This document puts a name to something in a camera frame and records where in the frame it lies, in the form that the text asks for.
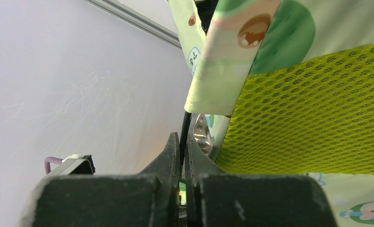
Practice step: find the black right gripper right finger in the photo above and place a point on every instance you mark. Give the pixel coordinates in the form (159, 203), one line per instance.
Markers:
(217, 199)

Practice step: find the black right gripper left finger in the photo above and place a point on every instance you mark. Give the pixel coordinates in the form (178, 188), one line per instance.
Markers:
(149, 198)

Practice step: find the long black tent pole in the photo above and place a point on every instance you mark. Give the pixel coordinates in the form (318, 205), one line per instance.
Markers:
(183, 138)

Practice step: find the green avocado-print pet tent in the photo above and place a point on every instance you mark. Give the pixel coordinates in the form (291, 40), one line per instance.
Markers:
(288, 88)

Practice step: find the steel pet bowl far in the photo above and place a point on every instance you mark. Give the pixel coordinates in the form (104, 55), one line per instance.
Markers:
(201, 130)

